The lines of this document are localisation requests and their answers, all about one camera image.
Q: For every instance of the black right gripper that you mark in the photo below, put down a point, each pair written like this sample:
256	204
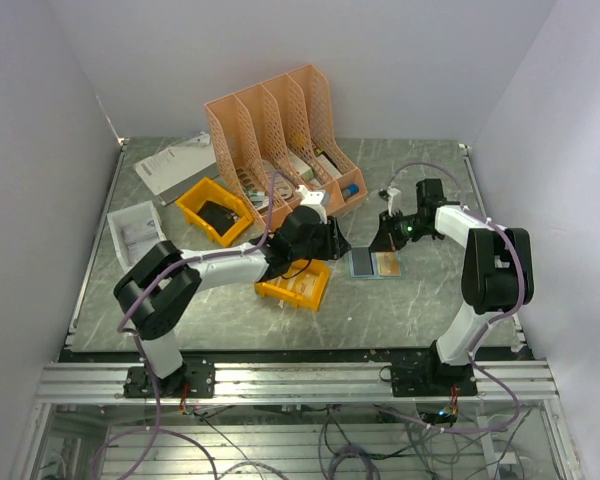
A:
386	238

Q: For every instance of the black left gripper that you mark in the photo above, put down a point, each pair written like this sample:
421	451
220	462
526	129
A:
335	244

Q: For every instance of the gold patterned credit card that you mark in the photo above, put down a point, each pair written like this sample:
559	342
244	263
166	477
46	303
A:
387	264

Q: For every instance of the black credit card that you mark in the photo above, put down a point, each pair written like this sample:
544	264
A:
361	263

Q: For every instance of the yellow bin with cards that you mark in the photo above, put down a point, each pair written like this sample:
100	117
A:
302	286

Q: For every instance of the yellow bin with black items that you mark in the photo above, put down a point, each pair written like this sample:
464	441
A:
221	215

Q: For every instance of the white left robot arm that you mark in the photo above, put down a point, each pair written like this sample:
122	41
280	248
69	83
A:
155	293

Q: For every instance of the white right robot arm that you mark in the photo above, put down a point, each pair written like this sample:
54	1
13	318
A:
497	276

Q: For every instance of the white bin with cards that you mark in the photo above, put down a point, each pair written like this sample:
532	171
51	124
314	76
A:
134	230

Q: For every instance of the blue capped bottle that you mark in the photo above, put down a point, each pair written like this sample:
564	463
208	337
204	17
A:
350	190

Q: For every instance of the white stapler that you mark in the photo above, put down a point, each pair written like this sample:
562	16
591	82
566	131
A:
259	200

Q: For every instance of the peach plastic file organizer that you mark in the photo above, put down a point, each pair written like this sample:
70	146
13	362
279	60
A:
287	123

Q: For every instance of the white paper booklet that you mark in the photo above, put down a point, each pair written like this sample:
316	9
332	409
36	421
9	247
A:
175	169

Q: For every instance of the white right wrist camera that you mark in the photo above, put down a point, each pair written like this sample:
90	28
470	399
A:
392	196

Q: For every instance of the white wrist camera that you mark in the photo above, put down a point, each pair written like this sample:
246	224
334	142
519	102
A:
392	196
317	200

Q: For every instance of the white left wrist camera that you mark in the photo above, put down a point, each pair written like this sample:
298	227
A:
317	200

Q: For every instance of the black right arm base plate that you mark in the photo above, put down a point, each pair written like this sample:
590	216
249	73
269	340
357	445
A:
422	381

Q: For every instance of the aluminium frame rail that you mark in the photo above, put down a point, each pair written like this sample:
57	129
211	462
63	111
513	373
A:
287	383

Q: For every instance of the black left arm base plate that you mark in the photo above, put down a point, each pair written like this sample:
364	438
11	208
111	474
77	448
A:
191	380

